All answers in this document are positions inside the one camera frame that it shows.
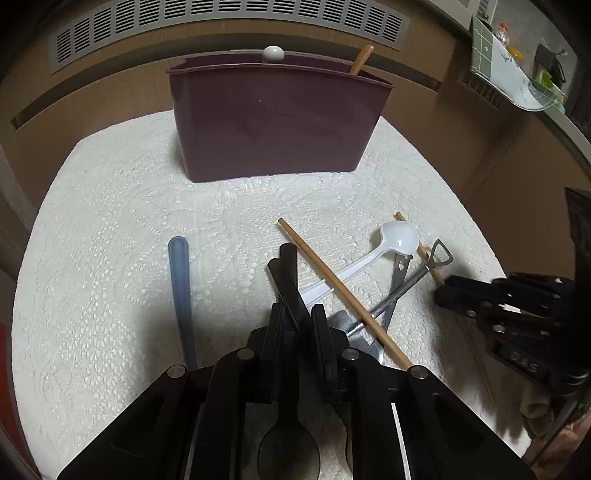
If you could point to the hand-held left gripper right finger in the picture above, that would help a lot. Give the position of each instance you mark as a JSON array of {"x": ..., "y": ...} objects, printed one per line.
[{"x": 320, "y": 346}]

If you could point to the metal shovel-shaped fork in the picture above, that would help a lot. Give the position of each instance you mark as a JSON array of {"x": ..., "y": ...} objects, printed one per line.
[{"x": 398, "y": 277}]

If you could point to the white louvred panel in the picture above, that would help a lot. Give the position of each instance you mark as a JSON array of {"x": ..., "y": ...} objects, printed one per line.
[{"x": 483, "y": 7}]

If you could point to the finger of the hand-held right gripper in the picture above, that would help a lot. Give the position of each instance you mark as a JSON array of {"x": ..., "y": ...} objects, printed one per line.
[
  {"x": 485, "y": 288},
  {"x": 461, "y": 302}
]

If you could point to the person's right forearm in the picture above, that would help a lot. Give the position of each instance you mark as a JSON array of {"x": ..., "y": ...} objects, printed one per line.
[{"x": 535, "y": 410}]

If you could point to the black basket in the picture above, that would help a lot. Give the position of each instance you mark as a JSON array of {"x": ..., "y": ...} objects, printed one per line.
[{"x": 547, "y": 57}]

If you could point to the small grey vent grille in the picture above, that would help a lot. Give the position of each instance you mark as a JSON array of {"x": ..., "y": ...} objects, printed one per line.
[{"x": 480, "y": 90}]

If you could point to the white lace tablecloth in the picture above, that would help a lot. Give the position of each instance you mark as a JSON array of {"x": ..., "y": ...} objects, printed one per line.
[{"x": 115, "y": 230}]

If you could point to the blue spoon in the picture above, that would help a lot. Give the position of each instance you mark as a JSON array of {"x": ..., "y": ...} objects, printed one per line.
[{"x": 180, "y": 286}]

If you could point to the long grey vent grille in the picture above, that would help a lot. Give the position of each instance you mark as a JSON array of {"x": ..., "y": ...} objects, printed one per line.
[{"x": 138, "y": 11}]

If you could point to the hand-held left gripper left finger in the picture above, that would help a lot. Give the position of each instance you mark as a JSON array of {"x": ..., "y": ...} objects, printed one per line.
[{"x": 278, "y": 341}]

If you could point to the green container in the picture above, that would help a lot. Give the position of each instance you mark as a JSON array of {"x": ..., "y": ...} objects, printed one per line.
[{"x": 547, "y": 81}]

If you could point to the wooden chopstick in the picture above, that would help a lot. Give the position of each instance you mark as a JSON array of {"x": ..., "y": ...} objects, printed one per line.
[
  {"x": 332, "y": 286},
  {"x": 362, "y": 59},
  {"x": 401, "y": 220}
]

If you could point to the black spoon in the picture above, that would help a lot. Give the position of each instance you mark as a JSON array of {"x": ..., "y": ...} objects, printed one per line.
[{"x": 288, "y": 286}]

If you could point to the white plastic spoon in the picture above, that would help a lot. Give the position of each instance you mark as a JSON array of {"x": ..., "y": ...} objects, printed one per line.
[{"x": 399, "y": 240}]

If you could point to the red object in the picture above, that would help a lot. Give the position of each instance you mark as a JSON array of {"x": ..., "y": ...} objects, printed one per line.
[{"x": 5, "y": 392}]

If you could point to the maroon utensil container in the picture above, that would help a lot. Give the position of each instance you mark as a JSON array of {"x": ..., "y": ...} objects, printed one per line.
[{"x": 277, "y": 124}]

